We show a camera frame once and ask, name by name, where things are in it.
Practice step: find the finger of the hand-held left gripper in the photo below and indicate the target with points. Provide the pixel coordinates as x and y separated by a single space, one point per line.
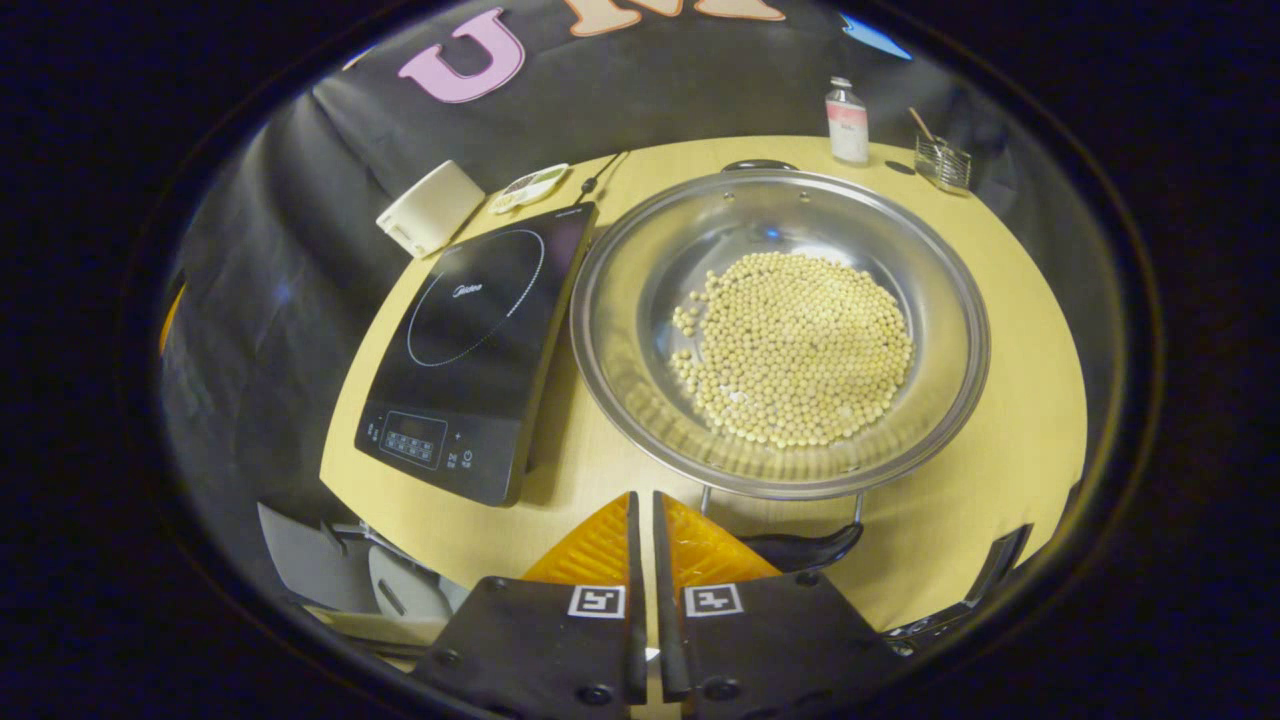
171 320

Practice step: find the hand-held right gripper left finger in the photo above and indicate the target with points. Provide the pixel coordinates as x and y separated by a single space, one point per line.
540 650

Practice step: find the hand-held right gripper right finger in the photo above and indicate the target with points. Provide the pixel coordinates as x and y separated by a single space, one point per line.
780 650

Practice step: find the black induction cooktop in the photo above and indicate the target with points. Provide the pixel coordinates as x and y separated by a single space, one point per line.
480 330

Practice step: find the grey chair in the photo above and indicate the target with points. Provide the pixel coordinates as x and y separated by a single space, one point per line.
310 560
410 590

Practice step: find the white plastic box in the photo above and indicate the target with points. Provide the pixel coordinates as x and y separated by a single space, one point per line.
430 208

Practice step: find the pile of soybeans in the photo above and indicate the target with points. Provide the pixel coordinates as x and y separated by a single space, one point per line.
800 350

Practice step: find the white divided tray of beans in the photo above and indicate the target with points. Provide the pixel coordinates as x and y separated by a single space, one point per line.
528 187

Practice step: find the dark round table grommet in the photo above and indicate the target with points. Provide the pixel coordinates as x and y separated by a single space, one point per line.
900 167

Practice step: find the clear bottle with pink label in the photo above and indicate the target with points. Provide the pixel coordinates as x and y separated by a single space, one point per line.
848 125

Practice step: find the wooden stick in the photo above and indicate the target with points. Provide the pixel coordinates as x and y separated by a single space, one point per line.
920 122

